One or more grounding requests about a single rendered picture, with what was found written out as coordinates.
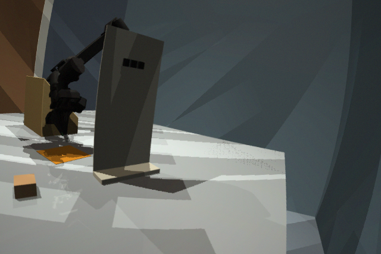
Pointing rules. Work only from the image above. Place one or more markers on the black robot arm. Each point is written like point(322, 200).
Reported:
point(71, 68)

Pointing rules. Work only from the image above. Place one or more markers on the dark grey panel with socket ports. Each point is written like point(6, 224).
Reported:
point(125, 106)

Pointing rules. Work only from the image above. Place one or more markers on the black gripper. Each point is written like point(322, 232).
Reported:
point(60, 96)

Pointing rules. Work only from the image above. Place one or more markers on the orange flat square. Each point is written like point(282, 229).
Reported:
point(63, 154)

